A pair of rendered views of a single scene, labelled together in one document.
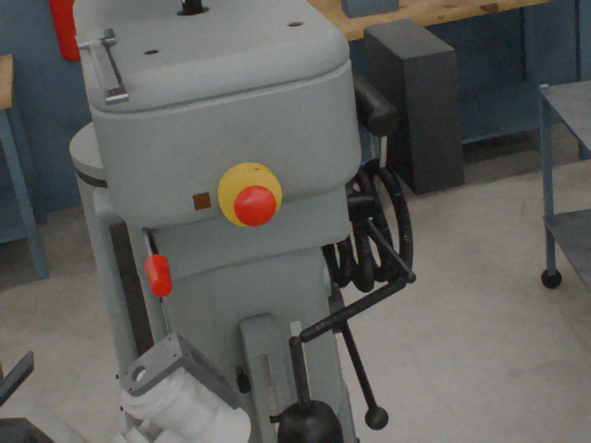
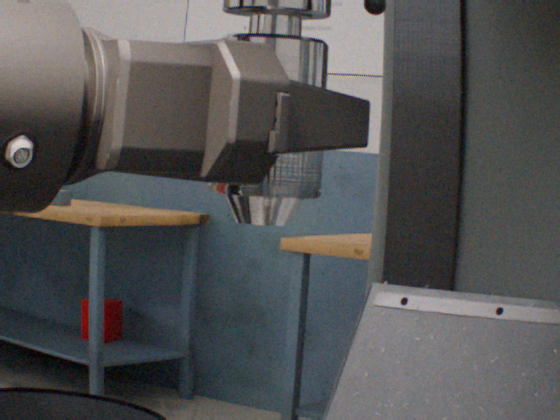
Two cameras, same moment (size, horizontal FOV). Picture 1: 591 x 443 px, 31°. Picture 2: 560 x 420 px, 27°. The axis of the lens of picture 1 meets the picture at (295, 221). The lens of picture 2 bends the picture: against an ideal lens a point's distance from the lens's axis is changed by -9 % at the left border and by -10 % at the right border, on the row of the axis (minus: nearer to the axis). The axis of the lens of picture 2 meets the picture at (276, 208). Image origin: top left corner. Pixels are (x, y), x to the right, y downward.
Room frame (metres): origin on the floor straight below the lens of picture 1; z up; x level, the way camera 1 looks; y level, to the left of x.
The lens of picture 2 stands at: (0.79, -0.30, 1.22)
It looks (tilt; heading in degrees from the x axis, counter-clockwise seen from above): 3 degrees down; 44
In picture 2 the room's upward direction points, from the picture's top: 4 degrees clockwise
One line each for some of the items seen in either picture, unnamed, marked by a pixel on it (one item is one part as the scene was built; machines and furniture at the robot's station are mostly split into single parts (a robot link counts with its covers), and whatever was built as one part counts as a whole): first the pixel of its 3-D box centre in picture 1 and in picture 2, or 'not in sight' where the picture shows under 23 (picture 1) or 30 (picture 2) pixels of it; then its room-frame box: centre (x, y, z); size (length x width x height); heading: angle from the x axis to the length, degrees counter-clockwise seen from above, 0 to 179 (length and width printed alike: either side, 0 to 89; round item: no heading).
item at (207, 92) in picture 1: (203, 76); not in sight; (1.18, 0.08, 1.81); 0.47 x 0.26 x 0.16; 9
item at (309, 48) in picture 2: not in sight; (273, 48); (1.17, 0.08, 1.26); 0.05 x 0.05 x 0.01
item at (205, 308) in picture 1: (251, 334); not in sight; (1.17, 0.08, 1.47); 0.21 x 0.19 x 0.32; 99
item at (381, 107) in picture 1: (324, 64); not in sight; (1.23, -0.06, 1.79); 0.45 x 0.04 x 0.04; 9
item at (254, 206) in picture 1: (253, 204); not in sight; (0.92, 0.04, 1.76); 0.04 x 0.03 x 0.04; 99
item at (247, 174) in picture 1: (249, 194); not in sight; (0.94, 0.04, 1.76); 0.06 x 0.02 x 0.06; 99
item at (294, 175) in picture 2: not in sight; (268, 125); (1.17, 0.08, 1.23); 0.05 x 0.05 x 0.06
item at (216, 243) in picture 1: (219, 172); not in sight; (1.21, 0.08, 1.68); 0.34 x 0.24 x 0.10; 9
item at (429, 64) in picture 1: (416, 103); not in sight; (1.52, -0.21, 1.62); 0.20 x 0.09 x 0.21; 9
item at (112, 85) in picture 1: (104, 63); not in sight; (0.99, 0.16, 1.89); 0.24 x 0.04 x 0.01; 11
